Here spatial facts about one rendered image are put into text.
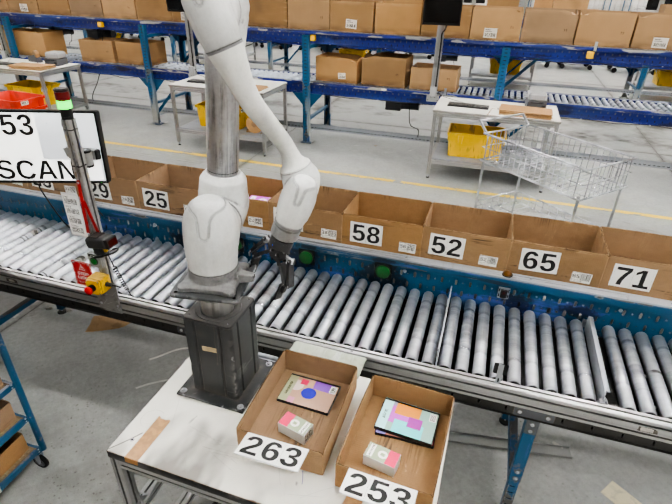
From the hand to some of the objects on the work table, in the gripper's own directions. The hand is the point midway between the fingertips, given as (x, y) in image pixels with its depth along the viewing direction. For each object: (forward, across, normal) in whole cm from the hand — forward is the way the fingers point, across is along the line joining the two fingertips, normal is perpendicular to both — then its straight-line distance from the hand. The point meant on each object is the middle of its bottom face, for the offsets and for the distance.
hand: (265, 283), depth 165 cm
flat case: (+16, -62, -17) cm, 66 cm away
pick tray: (+30, -35, +2) cm, 47 cm away
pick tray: (+19, -65, -8) cm, 68 cm away
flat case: (+30, -31, -6) cm, 43 cm away
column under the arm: (+41, -5, +7) cm, 42 cm away
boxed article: (+30, -39, +9) cm, 50 cm away
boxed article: (+20, -65, 0) cm, 68 cm away
